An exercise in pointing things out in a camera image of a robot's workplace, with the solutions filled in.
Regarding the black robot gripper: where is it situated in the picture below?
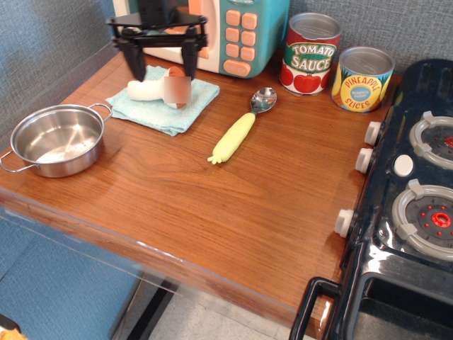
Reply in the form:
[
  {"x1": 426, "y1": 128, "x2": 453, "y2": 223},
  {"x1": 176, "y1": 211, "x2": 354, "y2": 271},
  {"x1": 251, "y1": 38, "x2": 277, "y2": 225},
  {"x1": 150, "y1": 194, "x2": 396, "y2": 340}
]
[{"x1": 107, "y1": 1, "x2": 208, "y2": 81}]

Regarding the plush mushroom rattle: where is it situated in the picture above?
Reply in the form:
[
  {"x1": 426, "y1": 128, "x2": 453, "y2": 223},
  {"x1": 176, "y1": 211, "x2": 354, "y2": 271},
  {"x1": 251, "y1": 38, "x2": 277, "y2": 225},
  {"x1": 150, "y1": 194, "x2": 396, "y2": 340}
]
[{"x1": 127, "y1": 67, "x2": 192, "y2": 109}]

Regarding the light blue cloth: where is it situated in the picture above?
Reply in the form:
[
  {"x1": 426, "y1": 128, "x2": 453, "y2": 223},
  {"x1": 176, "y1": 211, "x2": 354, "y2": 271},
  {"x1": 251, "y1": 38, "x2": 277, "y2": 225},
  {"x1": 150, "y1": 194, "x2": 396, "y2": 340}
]
[{"x1": 107, "y1": 79, "x2": 220, "y2": 137}]

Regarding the toy teal microwave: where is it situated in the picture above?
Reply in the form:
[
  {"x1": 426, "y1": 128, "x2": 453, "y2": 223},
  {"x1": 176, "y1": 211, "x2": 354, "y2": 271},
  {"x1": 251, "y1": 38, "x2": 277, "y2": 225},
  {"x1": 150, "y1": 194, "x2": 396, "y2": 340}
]
[{"x1": 112, "y1": 0, "x2": 291, "y2": 79}]

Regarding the small steel pot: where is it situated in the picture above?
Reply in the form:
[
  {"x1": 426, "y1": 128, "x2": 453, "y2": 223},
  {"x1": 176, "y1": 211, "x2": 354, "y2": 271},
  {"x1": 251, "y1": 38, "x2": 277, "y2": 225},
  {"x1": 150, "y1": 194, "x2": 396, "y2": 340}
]
[{"x1": 1, "y1": 103, "x2": 113, "y2": 179}]

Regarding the tomato sauce can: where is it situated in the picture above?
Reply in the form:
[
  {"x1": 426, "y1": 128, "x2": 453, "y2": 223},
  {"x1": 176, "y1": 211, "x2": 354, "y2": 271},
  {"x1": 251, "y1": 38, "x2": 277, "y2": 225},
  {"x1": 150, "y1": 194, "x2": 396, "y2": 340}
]
[{"x1": 280, "y1": 12, "x2": 342, "y2": 95}]

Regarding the pineapple slices can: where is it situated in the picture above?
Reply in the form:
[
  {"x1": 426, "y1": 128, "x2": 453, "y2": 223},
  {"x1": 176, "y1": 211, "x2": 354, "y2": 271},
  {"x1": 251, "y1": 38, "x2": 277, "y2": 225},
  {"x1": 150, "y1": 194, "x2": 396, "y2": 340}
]
[{"x1": 331, "y1": 46, "x2": 395, "y2": 113}]

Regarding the black toy stove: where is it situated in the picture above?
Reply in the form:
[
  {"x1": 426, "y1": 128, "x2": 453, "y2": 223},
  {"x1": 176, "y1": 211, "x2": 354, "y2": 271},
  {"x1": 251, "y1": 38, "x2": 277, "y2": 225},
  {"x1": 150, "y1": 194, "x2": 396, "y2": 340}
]
[{"x1": 290, "y1": 59, "x2": 452, "y2": 339}]

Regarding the spoon with yellow handle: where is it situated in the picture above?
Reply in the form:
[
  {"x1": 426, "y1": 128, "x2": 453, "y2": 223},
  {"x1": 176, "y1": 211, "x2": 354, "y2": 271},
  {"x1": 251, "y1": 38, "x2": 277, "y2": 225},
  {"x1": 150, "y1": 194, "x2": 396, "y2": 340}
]
[{"x1": 207, "y1": 87, "x2": 277, "y2": 165}]

